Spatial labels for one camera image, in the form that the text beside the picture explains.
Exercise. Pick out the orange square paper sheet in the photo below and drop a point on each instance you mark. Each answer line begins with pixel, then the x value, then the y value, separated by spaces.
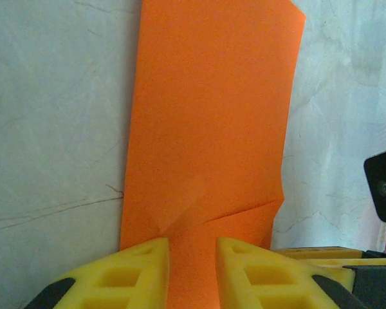
pixel 212 112

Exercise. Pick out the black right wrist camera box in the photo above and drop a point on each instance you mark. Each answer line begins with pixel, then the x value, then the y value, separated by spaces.
pixel 384 186

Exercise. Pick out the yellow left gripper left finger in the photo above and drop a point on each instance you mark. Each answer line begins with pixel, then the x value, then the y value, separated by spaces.
pixel 115 283

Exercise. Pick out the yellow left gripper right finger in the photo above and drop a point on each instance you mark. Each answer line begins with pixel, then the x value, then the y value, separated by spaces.
pixel 270 286

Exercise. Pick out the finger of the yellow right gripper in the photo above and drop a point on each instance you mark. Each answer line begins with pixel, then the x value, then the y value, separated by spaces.
pixel 341 273
pixel 325 253

